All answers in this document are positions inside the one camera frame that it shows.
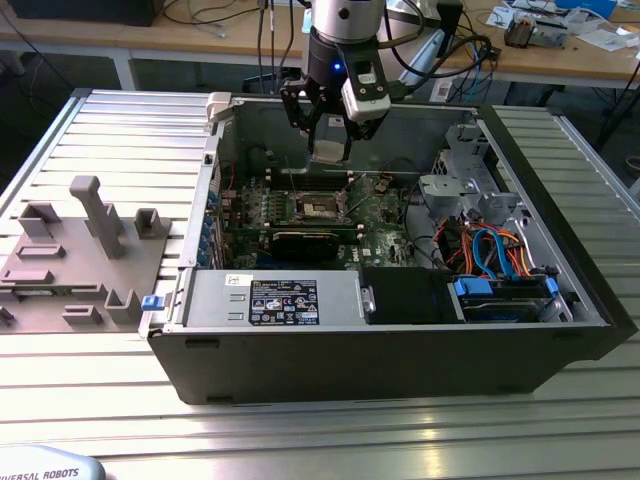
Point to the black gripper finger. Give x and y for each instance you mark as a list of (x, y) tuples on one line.
[(357, 142), (305, 110)]

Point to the silver topped CPU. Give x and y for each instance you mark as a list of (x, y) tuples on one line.
[(327, 151)]

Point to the black drive bay cover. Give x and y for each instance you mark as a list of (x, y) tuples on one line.
[(400, 295)]

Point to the beige case release latch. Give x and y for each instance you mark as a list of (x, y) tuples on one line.
[(218, 105)]

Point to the silver metal drive cage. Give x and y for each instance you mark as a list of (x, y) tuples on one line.
[(440, 187)]

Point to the green motherboard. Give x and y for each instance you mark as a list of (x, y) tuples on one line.
[(385, 235)]

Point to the pale blue tilted panel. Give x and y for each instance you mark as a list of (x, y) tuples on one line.
[(420, 60)]

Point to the black graphics card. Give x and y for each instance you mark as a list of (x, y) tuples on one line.
[(305, 245)]

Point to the wooden desk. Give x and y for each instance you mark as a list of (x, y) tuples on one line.
[(200, 40)]

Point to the white printed leaflet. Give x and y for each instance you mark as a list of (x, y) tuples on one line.
[(500, 17)]

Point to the copper heatsink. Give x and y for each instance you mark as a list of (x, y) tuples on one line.
[(517, 32)]

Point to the grey power supply unit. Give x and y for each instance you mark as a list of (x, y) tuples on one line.
[(210, 300)]

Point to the hard disk in blue carrier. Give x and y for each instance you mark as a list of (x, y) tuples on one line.
[(500, 305)]

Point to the grey metal device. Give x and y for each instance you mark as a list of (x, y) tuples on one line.
[(550, 35)]

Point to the black and grey PC case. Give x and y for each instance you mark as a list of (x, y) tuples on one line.
[(350, 365)]

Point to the blue plastic case latch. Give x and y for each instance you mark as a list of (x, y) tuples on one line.
[(152, 303)]

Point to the large black box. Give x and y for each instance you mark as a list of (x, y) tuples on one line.
[(75, 12)]

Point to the grey parts rack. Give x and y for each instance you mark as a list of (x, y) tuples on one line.
[(75, 250)]

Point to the blue cardboard box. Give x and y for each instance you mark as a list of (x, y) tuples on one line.
[(590, 6)]

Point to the grey Universal Robots pendant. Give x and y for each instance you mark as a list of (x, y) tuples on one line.
[(45, 462)]

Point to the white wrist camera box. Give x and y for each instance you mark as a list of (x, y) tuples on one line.
[(367, 97)]

